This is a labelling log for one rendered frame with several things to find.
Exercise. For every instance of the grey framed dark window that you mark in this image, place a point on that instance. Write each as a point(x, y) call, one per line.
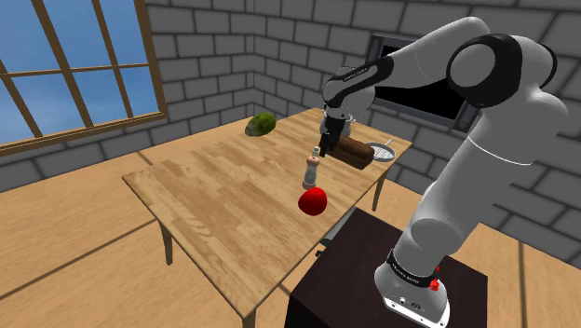
point(422, 97)

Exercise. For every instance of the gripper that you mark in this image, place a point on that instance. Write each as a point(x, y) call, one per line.
point(328, 131)

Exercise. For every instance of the wooden table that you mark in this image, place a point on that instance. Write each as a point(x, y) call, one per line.
point(227, 181)

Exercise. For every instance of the grey metal strainer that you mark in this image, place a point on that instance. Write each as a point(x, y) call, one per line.
point(383, 151)

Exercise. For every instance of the wooden framed window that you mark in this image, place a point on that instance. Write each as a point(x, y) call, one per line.
point(68, 68)

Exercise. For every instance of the red round fruit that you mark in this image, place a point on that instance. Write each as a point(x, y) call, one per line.
point(312, 201)

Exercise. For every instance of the pale pepper mill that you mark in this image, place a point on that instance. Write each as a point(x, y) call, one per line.
point(311, 169)

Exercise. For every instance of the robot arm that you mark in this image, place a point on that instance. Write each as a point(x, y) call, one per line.
point(490, 150)

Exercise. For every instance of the dark robot stand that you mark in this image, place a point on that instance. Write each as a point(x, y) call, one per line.
point(349, 272)

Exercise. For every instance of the green avocado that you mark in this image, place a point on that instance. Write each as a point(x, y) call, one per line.
point(261, 124)

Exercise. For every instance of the brown bread loaf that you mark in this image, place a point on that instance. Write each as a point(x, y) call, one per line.
point(354, 152)

